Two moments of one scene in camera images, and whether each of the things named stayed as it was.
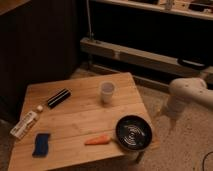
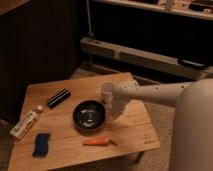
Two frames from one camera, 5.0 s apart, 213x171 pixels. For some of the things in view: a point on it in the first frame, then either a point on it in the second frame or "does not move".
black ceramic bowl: [133, 132] -> [89, 115]
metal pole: [89, 19] does not move
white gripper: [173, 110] -> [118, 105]
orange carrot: [100, 140] does not move
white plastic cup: [107, 89] does not move
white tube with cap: [25, 122] does not move
